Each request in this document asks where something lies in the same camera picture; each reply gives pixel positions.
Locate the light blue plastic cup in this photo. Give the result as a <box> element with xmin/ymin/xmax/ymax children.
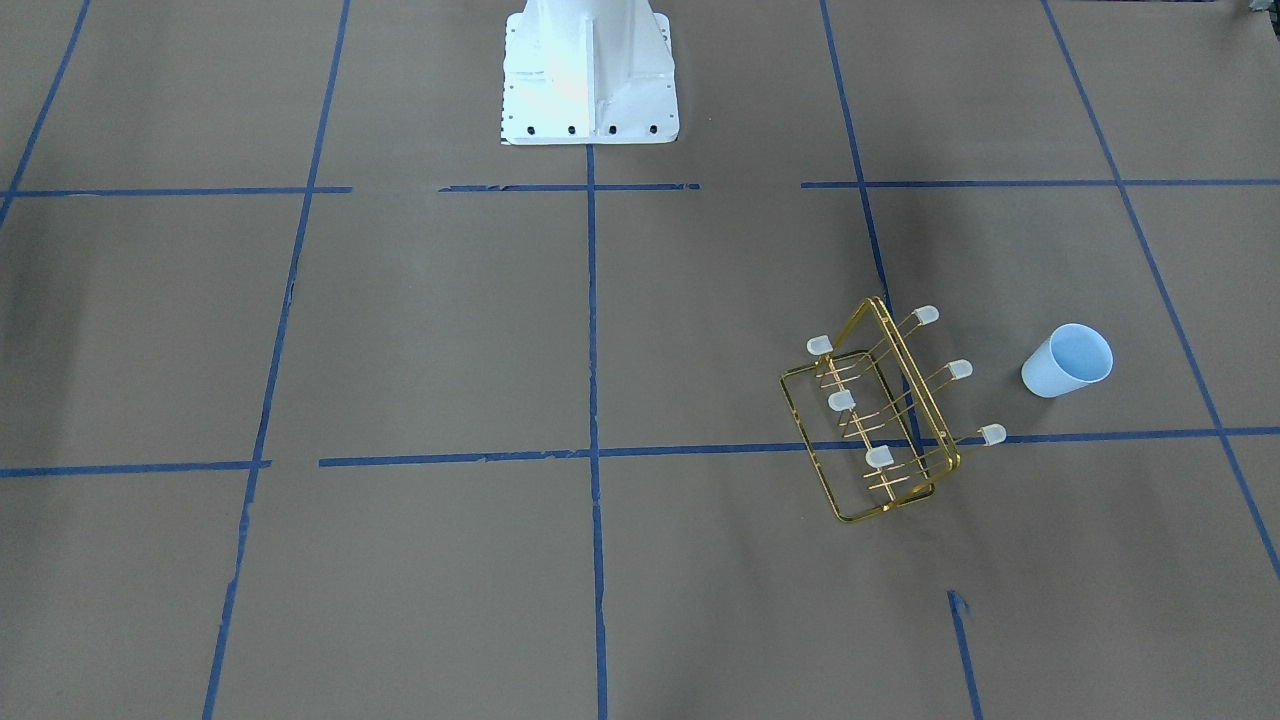
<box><xmin>1021</xmin><ymin>323</ymin><xmax>1114</xmax><ymax>398</ymax></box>

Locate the gold wire cup holder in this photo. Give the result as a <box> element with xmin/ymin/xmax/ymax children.
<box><xmin>778</xmin><ymin>296</ymin><xmax>1009</xmax><ymax>524</ymax></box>

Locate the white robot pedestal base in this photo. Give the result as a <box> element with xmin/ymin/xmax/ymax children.
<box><xmin>500</xmin><ymin>1</ymin><xmax>680</xmax><ymax>146</ymax></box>

